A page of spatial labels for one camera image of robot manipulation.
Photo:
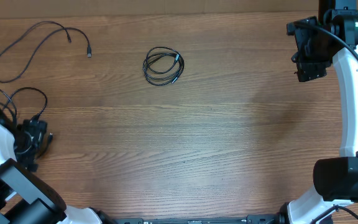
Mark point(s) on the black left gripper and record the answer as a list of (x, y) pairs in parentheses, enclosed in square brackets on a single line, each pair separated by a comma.
[(36, 130)]

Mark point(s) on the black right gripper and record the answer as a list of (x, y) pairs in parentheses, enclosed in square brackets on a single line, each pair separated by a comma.
[(309, 69)]

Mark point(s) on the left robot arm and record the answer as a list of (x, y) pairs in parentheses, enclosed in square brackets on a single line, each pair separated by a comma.
[(24, 198)]

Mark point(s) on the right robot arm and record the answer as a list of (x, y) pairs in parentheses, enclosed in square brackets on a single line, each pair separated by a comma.
[(335, 180)]

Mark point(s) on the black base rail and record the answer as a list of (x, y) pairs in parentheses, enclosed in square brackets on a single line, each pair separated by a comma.
[(194, 221)]

